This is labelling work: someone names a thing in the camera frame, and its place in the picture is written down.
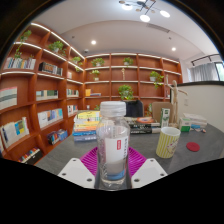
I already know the dark chair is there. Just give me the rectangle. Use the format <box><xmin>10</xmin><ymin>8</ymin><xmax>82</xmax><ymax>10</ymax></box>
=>
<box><xmin>124</xmin><ymin>99</ymin><xmax>145</xmax><ymax>118</ymax></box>

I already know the clear plastic water bottle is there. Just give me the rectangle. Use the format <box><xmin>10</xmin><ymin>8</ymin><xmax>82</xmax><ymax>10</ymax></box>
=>
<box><xmin>95</xmin><ymin>100</ymin><xmax>132</xmax><ymax>191</ymax></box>

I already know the wooden shelf unit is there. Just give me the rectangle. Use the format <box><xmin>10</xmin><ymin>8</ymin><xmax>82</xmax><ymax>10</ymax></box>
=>
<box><xmin>0</xmin><ymin>21</ymin><xmax>184</xmax><ymax>166</ymax></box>

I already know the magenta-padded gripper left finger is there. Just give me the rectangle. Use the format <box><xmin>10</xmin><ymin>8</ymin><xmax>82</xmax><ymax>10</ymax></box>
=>
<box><xmin>57</xmin><ymin>145</ymin><xmax>101</xmax><ymax>190</ymax></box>

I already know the grey curtain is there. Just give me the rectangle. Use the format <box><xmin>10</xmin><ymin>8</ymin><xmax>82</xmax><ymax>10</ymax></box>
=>
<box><xmin>189</xmin><ymin>62</ymin><xmax>220</xmax><ymax>83</ymax></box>

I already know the branched ceiling lamp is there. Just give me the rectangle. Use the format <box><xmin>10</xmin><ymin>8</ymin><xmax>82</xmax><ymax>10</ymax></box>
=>
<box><xmin>118</xmin><ymin>0</ymin><xmax>172</xmax><ymax>24</ymax></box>

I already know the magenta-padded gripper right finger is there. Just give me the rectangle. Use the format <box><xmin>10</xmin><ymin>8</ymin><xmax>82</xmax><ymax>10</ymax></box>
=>
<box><xmin>127</xmin><ymin>146</ymin><xmax>168</xmax><ymax>190</ymax></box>

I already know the stack of colourful books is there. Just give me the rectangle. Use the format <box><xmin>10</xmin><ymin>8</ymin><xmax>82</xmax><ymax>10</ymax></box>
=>
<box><xmin>71</xmin><ymin>110</ymin><xmax>101</xmax><ymax>142</ymax></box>

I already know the wooden artist mannequin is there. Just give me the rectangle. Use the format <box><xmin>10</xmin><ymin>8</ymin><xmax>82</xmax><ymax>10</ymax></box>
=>
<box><xmin>165</xmin><ymin>79</ymin><xmax>189</xmax><ymax>129</ymax></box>

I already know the window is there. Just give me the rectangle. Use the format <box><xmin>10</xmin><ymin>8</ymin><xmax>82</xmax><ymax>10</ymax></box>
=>
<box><xmin>214</xmin><ymin>61</ymin><xmax>224</xmax><ymax>82</ymax></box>

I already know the stack of dark books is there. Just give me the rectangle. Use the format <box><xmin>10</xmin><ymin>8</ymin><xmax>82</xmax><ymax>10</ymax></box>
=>
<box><xmin>124</xmin><ymin>116</ymin><xmax>162</xmax><ymax>135</ymax></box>

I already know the small green white box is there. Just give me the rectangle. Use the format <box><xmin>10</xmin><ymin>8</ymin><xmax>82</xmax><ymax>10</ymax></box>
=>
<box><xmin>178</xmin><ymin>117</ymin><xmax>192</xmax><ymax>133</ymax></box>

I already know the yellow striped white mug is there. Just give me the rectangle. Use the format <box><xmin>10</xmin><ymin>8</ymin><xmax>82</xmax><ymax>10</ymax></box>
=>
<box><xmin>155</xmin><ymin>126</ymin><xmax>182</xmax><ymax>159</ymax></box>

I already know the green and white carton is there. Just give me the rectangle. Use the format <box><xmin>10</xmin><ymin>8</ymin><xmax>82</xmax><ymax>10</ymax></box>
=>
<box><xmin>159</xmin><ymin>107</ymin><xmax>171</xmax><ymax>129</ymax></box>

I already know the flat round red coaster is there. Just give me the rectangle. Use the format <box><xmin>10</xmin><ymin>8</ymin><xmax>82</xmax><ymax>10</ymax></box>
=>
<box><xmin>185</xmin><ymin>141</ymin><xmax>201</xmax><ymax>153</ymax></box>

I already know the stack of white boxes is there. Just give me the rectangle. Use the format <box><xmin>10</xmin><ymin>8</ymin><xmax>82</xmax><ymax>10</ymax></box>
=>
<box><xmin>182</xmin><ymin>112</ymin><xmax>208</xmax><ymax>129</ymax></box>

